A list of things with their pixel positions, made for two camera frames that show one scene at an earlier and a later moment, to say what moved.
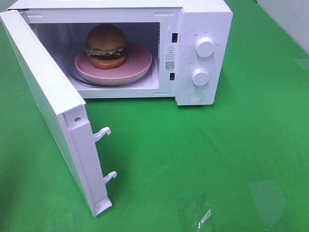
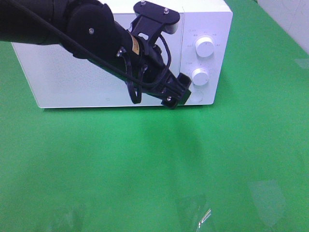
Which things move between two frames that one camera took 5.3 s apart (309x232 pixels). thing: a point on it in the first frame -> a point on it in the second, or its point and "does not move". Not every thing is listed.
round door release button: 196,96 does not move
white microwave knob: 200,77 does not move
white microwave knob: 204,47 does not move
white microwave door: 64,114 -> 58,79
